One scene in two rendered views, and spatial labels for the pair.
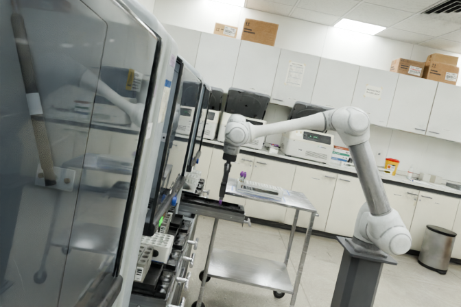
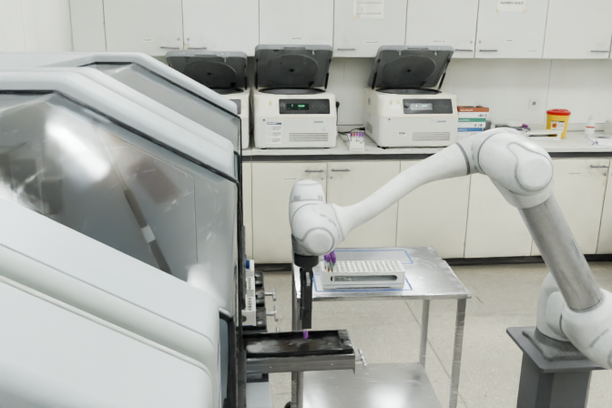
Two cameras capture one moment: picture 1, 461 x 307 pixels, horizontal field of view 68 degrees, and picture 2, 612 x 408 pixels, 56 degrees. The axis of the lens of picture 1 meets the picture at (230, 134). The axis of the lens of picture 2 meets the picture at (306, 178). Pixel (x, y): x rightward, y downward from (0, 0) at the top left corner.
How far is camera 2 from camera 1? 0.48 m
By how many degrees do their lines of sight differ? 12
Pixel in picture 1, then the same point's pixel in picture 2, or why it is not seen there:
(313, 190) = (436, 197)
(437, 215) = not seen: outside the picture
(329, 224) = (470, 244)
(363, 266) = (562, 379)
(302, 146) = (404, 126)
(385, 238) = (599, 350)
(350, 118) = (519, 170)
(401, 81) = not seen: outside the picture
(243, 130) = (328, 231)
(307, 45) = not seen: outside the picture
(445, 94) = not seen: outside the picture
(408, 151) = (582, 87)
